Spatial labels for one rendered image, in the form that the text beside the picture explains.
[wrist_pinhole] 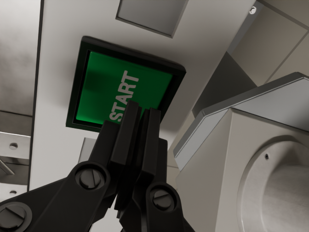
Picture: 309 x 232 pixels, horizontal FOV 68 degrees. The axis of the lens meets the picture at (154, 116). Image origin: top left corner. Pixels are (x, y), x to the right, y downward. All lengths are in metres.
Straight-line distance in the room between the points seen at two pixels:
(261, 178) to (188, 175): 0.12
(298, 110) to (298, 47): 1.09
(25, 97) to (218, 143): 0.26
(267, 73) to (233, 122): 1.15
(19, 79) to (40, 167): 0.09
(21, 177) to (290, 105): 0.39
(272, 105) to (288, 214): 0.15
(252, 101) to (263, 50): 1.03
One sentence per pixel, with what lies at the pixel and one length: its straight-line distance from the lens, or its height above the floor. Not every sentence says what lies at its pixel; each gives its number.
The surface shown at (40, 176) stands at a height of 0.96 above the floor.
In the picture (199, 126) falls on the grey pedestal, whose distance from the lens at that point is 0.37.
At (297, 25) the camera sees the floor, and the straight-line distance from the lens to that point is 1.43.
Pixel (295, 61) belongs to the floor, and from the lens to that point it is 1.54.
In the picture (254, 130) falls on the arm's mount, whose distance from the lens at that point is 0.37.
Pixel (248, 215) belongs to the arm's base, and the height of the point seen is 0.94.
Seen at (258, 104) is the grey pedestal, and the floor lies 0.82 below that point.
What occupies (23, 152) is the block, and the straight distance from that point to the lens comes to 0.26.
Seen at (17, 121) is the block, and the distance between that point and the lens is 0.26.
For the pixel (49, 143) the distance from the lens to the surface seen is 0.17.
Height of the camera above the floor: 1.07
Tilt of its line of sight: 50 degrees down
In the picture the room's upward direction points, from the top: 169 degrees clockwise
